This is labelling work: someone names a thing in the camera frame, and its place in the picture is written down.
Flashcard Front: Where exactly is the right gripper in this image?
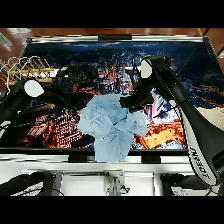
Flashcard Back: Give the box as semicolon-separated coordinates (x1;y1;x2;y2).
119;87;156;114

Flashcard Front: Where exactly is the beige garment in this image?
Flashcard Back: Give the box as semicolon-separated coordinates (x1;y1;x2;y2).
196;106;224;135

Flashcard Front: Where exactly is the silver frame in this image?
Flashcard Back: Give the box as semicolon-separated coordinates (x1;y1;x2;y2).
0;152;224;197

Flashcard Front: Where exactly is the light blue shirt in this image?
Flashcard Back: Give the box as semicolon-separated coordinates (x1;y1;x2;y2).
76;93;149;164

